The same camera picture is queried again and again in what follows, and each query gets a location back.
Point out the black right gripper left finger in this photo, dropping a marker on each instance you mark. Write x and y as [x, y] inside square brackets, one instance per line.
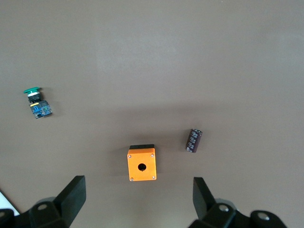
[71, 197]

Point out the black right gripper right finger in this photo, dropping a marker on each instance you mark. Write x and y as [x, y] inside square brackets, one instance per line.
[202, 197]

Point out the green push button switch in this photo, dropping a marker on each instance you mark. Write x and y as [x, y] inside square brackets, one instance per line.
[40, 109]

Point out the dark purple cylindrical capacitor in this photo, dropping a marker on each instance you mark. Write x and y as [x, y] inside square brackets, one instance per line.
[193, 141]

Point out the orange button enclosure box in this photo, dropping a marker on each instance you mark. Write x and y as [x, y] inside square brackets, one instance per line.
[133, 166]

